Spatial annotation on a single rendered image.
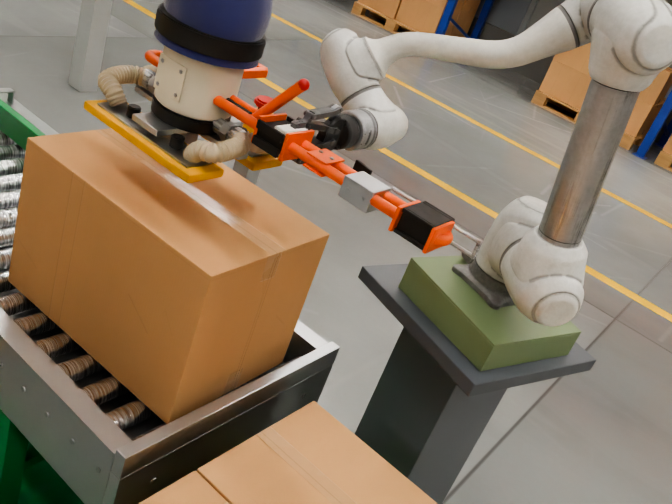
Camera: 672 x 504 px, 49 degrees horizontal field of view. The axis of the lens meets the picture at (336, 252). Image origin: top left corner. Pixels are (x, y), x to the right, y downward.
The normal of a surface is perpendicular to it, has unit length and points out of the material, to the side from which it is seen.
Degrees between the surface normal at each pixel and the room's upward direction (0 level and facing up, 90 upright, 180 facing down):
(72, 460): 90
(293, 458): 0
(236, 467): 0
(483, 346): 90
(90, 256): 90
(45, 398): 90
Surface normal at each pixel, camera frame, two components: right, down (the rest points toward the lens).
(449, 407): 0.51, 0.56
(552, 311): 0.07, 0.62
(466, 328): -0.80, 0.03
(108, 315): -0.57, 0.22
